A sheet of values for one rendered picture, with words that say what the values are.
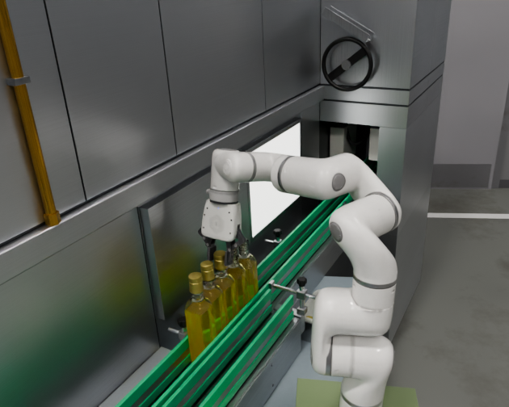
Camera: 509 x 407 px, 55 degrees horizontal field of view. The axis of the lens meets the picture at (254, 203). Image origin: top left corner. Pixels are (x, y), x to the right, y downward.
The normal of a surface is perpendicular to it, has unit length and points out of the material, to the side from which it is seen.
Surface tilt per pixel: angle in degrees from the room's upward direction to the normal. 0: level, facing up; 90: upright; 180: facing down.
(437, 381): 0
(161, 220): 90
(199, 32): 90
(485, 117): 90
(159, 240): 90
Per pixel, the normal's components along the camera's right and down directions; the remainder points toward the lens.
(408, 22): -0.50, 0.39
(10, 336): 0.87, 0.17
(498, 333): -0.05, -0.91
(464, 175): -0.13, 0.42
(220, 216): -0.44, 0.13
